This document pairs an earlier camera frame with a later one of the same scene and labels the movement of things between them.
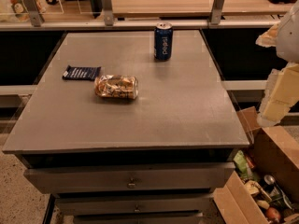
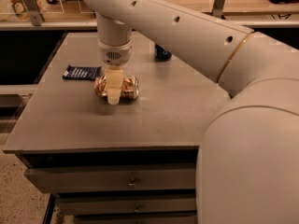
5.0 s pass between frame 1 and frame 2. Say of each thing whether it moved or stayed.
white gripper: moved
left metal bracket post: stayed
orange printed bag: stayed
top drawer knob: stayed
